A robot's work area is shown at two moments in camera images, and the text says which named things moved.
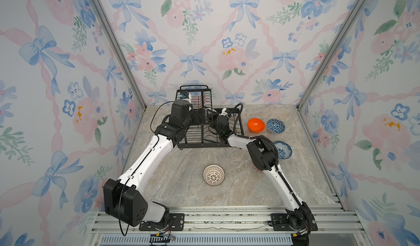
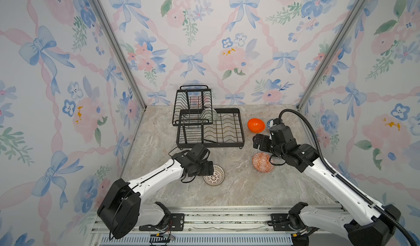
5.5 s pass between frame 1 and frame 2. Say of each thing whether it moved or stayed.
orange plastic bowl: stayed
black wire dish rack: stayed
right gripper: moved
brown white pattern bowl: stayed
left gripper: moved
